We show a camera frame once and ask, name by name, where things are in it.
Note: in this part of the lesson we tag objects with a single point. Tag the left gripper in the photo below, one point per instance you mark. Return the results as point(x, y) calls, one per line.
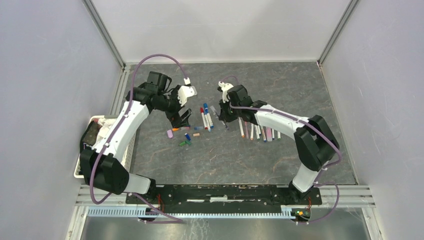
point(174, 117)

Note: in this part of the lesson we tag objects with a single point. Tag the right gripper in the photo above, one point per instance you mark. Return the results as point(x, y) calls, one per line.
point(223, 116)

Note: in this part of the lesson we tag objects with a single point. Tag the white long nib marker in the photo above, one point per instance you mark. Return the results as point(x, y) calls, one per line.
point(241, 127)

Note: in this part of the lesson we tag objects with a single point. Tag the pink white marker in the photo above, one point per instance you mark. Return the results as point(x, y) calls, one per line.
point(246, 129)

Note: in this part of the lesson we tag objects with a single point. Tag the pink highlighter cap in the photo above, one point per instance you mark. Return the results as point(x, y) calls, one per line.
point(170, 134)

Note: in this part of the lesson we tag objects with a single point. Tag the orange marker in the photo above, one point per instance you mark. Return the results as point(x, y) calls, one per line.
point(252, 132)

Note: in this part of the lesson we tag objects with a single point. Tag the dark blue capped marker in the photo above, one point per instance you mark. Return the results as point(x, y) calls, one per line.
point(257, 132)

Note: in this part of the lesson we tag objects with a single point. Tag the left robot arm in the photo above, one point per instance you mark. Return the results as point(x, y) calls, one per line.
point(101, 165)

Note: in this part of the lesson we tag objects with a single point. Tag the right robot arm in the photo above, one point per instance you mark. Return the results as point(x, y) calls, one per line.
point(315, 143)

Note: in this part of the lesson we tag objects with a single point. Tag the white plastic basket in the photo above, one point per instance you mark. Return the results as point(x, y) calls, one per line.
point(124, 155)

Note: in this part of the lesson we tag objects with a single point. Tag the crumpled white cloth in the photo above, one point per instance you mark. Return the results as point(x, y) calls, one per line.
point(105, 126)

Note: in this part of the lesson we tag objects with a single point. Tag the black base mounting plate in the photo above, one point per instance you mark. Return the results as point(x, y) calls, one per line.
point(230, 198)

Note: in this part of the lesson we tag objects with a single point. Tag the black box in basket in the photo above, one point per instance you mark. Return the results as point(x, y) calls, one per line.
point(89, 136)

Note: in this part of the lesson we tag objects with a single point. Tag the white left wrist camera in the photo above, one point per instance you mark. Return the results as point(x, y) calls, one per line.
point(185, 92)

